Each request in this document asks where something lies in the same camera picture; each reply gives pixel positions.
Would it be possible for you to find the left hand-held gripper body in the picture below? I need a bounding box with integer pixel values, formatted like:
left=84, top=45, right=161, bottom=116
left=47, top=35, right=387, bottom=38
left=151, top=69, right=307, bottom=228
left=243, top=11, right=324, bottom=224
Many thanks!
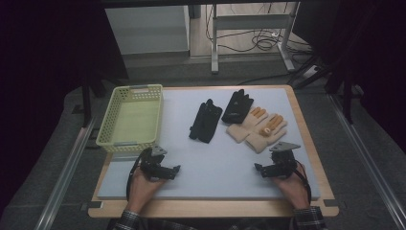
left=139, top=145, right=169, bottom=181

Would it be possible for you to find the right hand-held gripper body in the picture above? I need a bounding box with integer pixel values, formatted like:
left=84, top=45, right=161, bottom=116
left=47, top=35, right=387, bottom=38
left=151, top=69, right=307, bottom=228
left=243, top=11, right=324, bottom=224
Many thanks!
left=269, top=141, right=302, bottom=178

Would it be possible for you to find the beige knit glove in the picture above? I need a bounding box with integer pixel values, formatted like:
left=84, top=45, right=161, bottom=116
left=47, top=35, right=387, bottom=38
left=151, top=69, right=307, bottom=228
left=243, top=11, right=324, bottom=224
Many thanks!
left=226, top=106, right=270, bottom=144
left=244, top=113, right=288, bottom=154

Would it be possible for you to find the yellow-green plastic basket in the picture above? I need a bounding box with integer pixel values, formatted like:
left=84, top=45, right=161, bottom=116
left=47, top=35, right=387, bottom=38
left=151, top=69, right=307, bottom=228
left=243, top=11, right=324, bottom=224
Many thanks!
left=95, top=83, right=164, bottom=153

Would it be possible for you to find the plain black glove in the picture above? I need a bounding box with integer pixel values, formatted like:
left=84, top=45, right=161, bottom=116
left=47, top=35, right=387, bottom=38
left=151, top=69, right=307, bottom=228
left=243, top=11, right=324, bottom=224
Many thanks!
left=188, top=98, right=224, bottom=145

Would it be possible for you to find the black glove with small logo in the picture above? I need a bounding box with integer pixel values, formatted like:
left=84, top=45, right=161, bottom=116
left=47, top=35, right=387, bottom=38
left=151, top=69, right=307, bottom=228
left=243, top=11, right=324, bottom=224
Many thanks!
left=220, top=88, right=255, bottom=125

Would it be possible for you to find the person's left hand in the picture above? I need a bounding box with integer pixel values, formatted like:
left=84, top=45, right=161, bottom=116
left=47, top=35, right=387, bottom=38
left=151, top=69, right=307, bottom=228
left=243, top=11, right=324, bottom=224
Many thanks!
left=127, top=167, right=168, bottom=214

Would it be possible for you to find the person's right hand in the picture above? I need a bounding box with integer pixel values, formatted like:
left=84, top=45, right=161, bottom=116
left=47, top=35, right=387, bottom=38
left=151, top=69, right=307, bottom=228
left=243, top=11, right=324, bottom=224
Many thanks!
left=271, top=163, right=311, bottom=211

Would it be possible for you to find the black tape piece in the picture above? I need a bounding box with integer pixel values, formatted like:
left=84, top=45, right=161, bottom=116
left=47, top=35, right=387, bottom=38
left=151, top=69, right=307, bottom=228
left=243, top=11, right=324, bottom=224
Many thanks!
left=79, top=200, right=103, bottom=213
left=323, top=198, right=347, bottom=209

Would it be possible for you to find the black stand leg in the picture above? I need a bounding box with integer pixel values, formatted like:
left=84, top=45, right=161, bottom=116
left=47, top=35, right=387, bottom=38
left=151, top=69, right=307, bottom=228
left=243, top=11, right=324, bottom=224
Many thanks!
left=79, top=73, right=108, bottom=128

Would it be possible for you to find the black tripod stand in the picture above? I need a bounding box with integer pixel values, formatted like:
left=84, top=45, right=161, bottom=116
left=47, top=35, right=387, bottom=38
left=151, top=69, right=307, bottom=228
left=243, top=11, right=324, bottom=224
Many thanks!
left=286, top=54, right=365, bottom=126

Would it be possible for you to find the white power strip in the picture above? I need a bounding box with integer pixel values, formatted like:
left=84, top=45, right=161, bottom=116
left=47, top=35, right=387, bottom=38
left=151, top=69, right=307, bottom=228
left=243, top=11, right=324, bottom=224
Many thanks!
left=302, top=64, right=321, bottom=80

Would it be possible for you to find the white cabinet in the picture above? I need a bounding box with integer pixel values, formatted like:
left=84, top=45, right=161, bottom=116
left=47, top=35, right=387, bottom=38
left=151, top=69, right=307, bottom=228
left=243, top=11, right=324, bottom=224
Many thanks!
left=104, top=4, right=192, bottom=56

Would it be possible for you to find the dark curtain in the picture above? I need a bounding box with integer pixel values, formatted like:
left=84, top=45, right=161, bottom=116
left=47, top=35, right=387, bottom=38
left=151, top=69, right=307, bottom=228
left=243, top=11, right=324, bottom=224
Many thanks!
left=291, top=0, right=406, bottom=154
left=0, top=0, right=129, bottom=212

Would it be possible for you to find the left hand-held gripper black cable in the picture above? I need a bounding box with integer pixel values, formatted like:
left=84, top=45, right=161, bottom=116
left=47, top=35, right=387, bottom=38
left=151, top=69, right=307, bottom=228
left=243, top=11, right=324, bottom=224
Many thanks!
left=125, top=155, right=144, bottom=202

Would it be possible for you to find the hand-held gripper black cable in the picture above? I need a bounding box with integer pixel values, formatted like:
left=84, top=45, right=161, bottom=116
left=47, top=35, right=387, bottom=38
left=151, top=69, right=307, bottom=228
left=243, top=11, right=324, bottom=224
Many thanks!
left=125, top=155, right=144, bottom=202
left=294, top=158, right=313, bottom=205

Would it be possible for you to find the right hand-held gripper black cable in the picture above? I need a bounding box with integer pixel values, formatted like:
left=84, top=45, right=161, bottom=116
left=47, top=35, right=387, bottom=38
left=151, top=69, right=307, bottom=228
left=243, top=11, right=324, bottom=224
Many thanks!
left=294, top=158, right=313, bottom=205

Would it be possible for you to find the aluminium rail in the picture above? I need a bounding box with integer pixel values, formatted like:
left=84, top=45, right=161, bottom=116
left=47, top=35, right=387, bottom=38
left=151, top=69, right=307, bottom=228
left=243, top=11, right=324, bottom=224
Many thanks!
left=328, top=94, right=406, bottom=230
left=33, top=116, right=97, bottom=230

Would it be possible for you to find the tangle of black floor cables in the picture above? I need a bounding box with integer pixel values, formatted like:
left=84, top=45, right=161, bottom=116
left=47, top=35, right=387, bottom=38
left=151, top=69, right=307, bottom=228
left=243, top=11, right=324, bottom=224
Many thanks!
left=205, top=2, right=313, bottom=56

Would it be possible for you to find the grey metal desk frame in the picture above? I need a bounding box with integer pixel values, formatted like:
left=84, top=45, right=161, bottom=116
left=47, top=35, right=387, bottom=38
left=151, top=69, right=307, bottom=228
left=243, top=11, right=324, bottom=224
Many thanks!
left=210, top=1, right=302, bottom=75

